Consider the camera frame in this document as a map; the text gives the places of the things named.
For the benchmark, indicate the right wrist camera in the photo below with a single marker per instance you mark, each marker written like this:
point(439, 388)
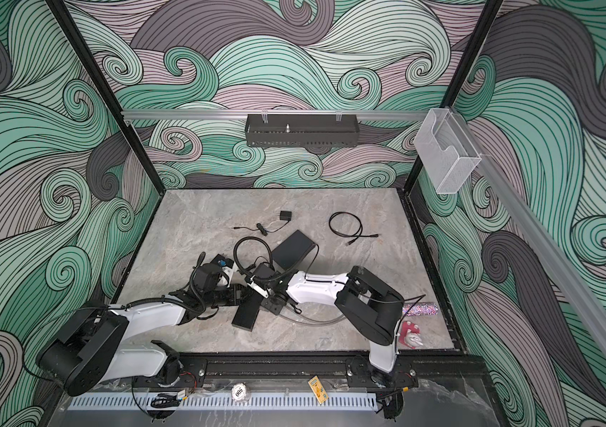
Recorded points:
point(261, 290)

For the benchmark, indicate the black wall tray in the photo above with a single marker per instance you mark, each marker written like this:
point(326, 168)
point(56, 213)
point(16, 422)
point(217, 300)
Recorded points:
point(301, 131)

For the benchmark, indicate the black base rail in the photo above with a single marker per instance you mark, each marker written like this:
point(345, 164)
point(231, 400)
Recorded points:
point(353, 368)

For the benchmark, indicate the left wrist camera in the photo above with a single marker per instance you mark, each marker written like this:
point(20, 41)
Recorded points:
point(227, 266)

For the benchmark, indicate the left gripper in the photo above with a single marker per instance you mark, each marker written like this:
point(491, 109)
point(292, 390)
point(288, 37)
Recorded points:
point(237, 294)

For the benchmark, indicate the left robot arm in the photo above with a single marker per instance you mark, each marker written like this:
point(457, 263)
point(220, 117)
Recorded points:
point(93, 345)

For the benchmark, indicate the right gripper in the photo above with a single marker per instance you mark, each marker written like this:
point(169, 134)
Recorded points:
point(272, 309)

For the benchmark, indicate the ribbed black network switch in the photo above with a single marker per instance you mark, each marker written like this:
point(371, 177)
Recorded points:
point(247, 313)

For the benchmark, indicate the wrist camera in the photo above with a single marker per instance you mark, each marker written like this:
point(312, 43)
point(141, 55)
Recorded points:
point(261, 290)
point(227, 266)

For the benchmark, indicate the pink white toy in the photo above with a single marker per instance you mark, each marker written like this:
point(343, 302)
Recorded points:
point(409, 336)

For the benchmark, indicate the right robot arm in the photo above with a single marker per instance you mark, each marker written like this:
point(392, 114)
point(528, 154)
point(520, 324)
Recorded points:
point(373, 307)

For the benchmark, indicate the clear acrylic wall holder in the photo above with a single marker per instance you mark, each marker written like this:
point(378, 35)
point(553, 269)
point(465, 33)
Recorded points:
point(446, 147)

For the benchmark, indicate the yellow tag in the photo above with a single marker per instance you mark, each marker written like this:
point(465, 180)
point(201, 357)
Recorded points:
point(318, 390)

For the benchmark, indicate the white slotted cable duct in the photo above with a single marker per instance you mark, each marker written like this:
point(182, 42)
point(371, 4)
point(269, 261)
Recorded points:
point(268, 401)

